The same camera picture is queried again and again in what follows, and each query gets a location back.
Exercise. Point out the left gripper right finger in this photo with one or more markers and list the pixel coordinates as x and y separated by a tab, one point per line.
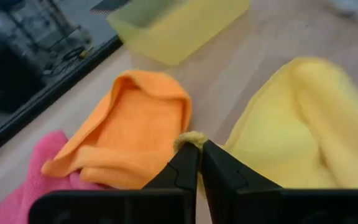
275	207

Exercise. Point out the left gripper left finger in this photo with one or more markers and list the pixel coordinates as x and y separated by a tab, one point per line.
120	207

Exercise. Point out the yellow microfiber towel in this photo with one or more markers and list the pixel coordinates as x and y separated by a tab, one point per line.
291	130

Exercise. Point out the orange microfiber towel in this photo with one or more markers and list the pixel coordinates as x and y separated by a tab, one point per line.
135	130

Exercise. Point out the pink microfiber towel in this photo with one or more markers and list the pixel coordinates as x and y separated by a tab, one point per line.
17	193

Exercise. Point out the yellow translucent plastic bin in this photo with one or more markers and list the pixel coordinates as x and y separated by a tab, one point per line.
179	31

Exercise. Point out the large hazard striped floor mat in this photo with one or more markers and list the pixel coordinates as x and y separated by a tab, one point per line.
109	6

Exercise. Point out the black aluminium table frame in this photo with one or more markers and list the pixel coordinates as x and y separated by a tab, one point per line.
42	101

